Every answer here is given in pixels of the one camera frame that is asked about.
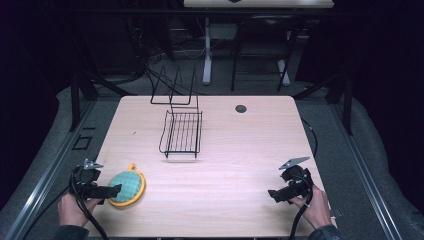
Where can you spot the white table with white legs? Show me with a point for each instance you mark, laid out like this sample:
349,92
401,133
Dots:
260,3

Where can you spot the metal floor rail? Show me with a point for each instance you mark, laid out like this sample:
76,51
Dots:
46,180
363,170

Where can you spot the black chair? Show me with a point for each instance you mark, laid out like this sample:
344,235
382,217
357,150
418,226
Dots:
263,36

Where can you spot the person's right hand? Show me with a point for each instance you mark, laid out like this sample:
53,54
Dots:
316,209

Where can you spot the dark round table grommet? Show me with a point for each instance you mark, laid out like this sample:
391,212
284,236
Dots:
240,108

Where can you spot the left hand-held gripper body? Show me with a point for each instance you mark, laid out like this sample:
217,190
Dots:
87,176

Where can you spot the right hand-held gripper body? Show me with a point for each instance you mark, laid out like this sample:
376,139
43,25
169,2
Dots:
297,181

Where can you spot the green potholder with yellow rim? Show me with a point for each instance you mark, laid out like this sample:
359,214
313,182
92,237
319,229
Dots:
128,186

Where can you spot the black metal frame stand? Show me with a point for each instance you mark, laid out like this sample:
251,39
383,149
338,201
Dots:
346,100
76,100

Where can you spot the person's left hand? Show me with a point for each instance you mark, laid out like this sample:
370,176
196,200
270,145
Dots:
70,210

